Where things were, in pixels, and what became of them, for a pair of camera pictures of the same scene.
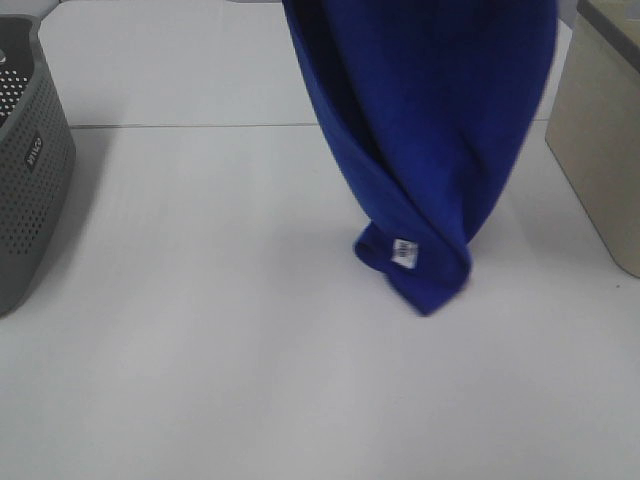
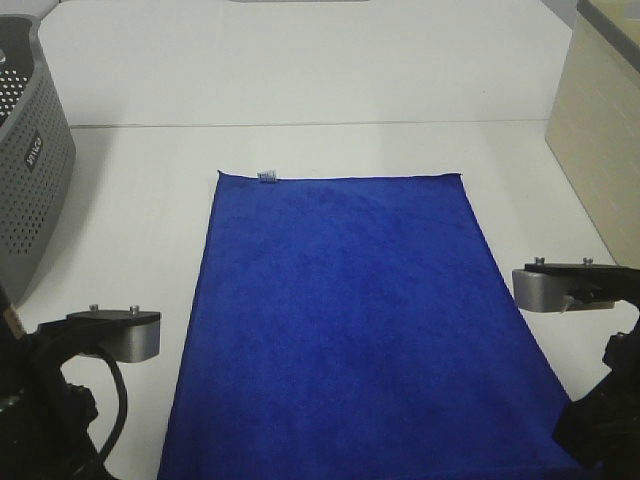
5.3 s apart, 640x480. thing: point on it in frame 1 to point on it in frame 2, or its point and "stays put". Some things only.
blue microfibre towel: x=429 y=104 to x=357 y=327
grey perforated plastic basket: x=38 y=168 stays put
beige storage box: x=593 y=132 stays put
